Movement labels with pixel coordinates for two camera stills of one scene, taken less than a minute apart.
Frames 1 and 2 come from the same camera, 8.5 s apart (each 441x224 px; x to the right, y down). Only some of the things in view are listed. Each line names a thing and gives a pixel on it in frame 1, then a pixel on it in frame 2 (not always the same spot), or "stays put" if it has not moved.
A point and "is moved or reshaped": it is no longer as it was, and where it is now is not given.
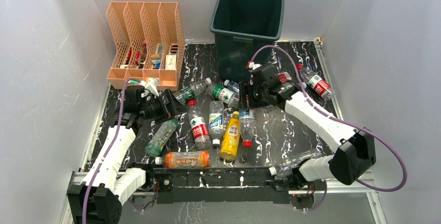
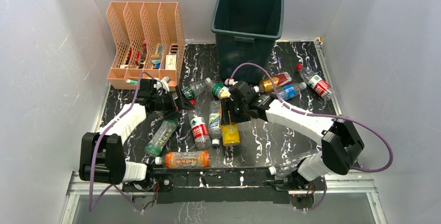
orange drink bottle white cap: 177,159 stays put
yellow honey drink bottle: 230,143 is moved or reshaped
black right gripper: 244,91 to 228,104
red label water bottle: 198,127 stays put
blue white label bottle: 216,121 stays put
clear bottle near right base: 284,169 stays put
